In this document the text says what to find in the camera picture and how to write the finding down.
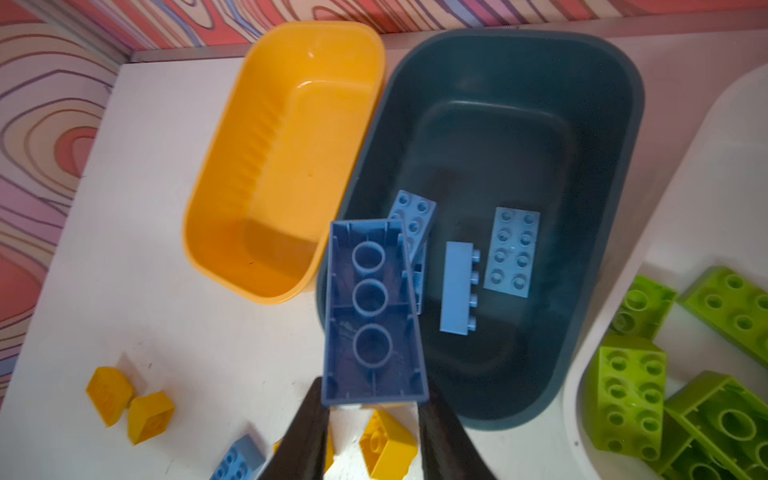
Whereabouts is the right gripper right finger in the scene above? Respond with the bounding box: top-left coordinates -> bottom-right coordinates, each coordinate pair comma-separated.
418,383 -> 495,479

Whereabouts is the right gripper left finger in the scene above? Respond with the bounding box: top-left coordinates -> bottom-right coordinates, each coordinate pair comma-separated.
258,377 -> 330,480

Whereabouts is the large blue lego brick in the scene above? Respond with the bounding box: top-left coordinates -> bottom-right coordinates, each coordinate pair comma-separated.
321,219 -> 429,407

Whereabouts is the yellow sloped lego piece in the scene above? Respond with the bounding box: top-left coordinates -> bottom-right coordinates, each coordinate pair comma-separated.
127,391 -> 175,445

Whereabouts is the green lego brick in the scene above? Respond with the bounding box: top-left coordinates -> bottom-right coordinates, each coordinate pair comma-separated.
609,275 -> 678,340
678,266 -> 767,368
582,334 -> 667,462
647,371 -> 767,479

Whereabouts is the yellow lego cube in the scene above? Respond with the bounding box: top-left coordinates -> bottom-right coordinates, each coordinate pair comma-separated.
324,427 -> 335,473

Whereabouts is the small blue lego brick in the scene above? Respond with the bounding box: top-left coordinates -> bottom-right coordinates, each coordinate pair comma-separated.
210,434 -> 266,480

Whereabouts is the yellow small lego brick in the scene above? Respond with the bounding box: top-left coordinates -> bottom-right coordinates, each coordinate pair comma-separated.
359,410 -> 419,480

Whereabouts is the yellow plastic bin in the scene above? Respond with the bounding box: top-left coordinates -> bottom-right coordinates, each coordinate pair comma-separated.
183,21 -> 386,305

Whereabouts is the dark teal plastic bin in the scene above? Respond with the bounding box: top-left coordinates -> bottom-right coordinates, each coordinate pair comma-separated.
316,28 -> 646,432

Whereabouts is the white plastic bin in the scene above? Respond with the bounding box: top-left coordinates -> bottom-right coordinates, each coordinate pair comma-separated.
562,67 -> 767,479

